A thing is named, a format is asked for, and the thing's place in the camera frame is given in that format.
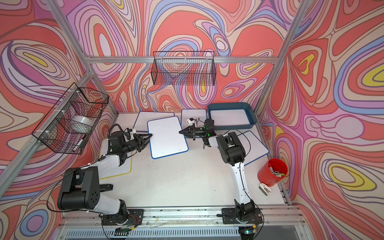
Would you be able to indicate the red plastic cup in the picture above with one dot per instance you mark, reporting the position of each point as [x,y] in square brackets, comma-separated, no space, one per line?
[272,172]

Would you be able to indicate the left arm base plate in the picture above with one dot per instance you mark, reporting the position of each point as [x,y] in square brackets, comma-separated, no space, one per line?
[134,218]

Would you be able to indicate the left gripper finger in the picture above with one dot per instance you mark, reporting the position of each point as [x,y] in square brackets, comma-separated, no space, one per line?
[142,145]
[144,137]

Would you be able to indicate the back black wire basket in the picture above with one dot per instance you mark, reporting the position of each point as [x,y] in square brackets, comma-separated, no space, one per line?
[184,68]

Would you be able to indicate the left black wire basket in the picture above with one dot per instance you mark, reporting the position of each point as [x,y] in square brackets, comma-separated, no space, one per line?
[56,134]

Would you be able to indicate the black wire basket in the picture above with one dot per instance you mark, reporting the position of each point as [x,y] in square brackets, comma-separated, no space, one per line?
[184,68]
[56,134]

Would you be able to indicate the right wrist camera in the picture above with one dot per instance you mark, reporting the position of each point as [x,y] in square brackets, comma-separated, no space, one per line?
[191,121]

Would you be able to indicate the marker in wire basket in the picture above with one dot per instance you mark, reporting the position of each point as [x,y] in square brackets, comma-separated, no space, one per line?
[79,144]

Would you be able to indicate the teal plastic storage box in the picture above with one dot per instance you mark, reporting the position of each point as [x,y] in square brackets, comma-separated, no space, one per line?
[229,106]

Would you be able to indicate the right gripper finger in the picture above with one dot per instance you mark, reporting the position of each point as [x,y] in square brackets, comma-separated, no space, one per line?
[190,136]
[186,131]

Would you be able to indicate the blue-framed whiteboard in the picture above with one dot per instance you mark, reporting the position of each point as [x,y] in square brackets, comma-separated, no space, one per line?
[253,146]
[199,114]
[166,139]
[144,117]
[234,117]

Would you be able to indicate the aluminium front rail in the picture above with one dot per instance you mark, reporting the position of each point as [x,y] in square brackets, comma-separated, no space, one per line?
[269,215]

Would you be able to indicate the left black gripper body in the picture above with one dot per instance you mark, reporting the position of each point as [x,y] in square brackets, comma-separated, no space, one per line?
[132,145]

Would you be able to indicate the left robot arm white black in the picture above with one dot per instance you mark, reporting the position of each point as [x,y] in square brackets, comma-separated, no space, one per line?
[81,189]

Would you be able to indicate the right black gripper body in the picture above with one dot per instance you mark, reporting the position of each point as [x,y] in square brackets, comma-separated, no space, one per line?
[199,131]

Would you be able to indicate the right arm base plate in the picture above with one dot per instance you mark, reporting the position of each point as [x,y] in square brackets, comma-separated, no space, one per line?
[231,216]

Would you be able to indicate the silver tape roll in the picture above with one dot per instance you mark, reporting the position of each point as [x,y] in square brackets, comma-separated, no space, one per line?
[81,124]

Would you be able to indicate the yellow-framed whiteboard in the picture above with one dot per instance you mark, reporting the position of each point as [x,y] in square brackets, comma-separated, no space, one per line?
[114,171]

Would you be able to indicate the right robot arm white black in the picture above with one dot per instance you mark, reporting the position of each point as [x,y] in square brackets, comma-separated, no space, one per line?
[233,154]

